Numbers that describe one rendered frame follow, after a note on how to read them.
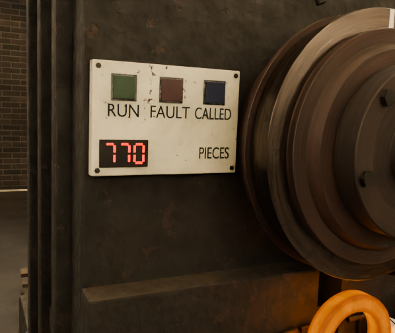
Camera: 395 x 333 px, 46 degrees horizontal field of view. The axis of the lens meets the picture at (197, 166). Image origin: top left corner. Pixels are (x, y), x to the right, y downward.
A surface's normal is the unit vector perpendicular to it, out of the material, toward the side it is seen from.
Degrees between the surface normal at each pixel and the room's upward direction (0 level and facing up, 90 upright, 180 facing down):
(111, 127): 90
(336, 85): 59
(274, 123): 90
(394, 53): 90
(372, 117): 90
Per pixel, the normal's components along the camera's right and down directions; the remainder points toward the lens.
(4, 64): 0.44, 0.12
